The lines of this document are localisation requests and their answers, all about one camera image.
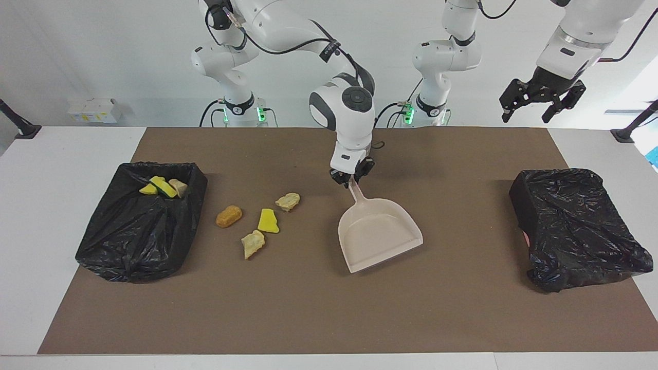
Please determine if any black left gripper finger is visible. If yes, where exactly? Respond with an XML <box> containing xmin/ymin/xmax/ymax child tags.
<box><xmin>500</xmin><ymin>79</ymin><xmax>532</xmax><ymax>122</ymax></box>
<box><xmin>543</xmin><ymin>80</ymin><xmax>587</xmax><ymax>124</ymax></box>

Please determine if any beige plastic dustpan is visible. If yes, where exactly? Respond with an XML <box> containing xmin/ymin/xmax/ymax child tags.
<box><xmin>338</xmin><ymin>177</ymin><xmax>424</xmax><ymax>274</ymax></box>

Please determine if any orange brown bread nugget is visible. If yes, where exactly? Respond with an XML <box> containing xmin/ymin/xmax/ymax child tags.
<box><xmin>215</xmin><ymin>205</ymin><xmax>243</xmax><ymax>228</ymax></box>

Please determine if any pink bin covered black bag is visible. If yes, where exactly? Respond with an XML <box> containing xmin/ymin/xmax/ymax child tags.
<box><xmin>509</xmin><ymin>168</ymin><xmax>654</xmax><ymax>293</ymax></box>

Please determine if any open black bag lined bin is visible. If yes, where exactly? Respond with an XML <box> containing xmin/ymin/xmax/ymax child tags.
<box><xmin>75</xmin><ymin>162</ymin><xmax>209</xmax><ymax>284</ymax></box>

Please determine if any black clamp stand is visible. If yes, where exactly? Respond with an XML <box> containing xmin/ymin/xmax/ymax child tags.
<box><xmin>0</xmin><ymin>99</ymin><xmax>42</xmax><ymax>140</ymax></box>
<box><xmin>610</xmin><ymin>99</ymin><xmax>658</xmax><ymax>143</ymax></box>

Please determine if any brown table mat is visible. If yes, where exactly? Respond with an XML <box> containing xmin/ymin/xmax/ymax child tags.
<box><xmin>38</xmin><ymin>127</ymin><xmax>658</xmax><ymax>355</ymax></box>

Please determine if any white plastic box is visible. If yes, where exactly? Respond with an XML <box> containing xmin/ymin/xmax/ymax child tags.
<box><xmin>67</xmin><ymin>98</ymin><xmax>122</xmax><ymax>124</ymax></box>

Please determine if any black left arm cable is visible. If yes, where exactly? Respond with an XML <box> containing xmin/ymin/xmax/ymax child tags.
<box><xmin>476</xmin><ymin>0</ymin><xmax>658</xmax><ymax>63</ymax></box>

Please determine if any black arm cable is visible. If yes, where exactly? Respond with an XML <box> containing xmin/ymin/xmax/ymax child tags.
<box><xmin>476</xmin><ymin>0</ymin><xmax>658</xmax><ymax>63</ymax></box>
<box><xmin>205</xmin><ymin>0</ymin><xmax>386</xmax><ymax>151</ymax></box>

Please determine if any black left base cable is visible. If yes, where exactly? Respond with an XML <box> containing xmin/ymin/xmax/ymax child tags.
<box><xmin>374</xmin><ymin>101</ymin><xmax>412</xmax><ymax>128</ymax></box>

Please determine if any black base cable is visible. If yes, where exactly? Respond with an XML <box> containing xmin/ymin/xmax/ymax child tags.
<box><xmin>199</xmin><ymin>99</ymin><xmax>227</xmax><ymax>127</ymax></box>
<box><xmin>374</xmin><ymin>101</ymin><xmax>412</xmax><ymax>128</ymax></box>

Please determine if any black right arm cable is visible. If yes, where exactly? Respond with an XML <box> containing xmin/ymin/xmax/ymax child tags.
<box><xmin>205</xmin><ymin>0</ymin><xmax>386</xmax><ymax>151</ymax></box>

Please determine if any black right base cable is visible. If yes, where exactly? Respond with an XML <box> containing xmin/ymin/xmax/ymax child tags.
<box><xmin>199</xmin><ymin>99</ymin><xmax>227</xmax><ymax>127</ymax></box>

